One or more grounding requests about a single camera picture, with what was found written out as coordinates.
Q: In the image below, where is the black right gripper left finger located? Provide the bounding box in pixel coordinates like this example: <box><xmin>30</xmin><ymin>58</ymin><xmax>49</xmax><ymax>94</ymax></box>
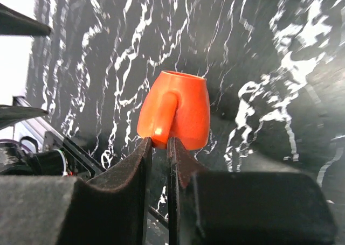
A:
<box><xmin>1</xmin><ymin>138</ymin><xmax>152</xmax><ymax>244</ymax></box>

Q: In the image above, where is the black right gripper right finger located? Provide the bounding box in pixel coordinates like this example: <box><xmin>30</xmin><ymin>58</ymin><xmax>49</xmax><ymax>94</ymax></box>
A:
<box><xmin>167</xmin><ymin>138</ymin><xmax>337</xmax><ymax>244</ymax></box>

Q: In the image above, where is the small orange mug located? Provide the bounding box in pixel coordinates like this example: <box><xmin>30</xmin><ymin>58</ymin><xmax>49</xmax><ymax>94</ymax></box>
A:
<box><xmin>137</xmin><ymin>71</ymin><xmax>210</xmax><ymax>150</ymax></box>

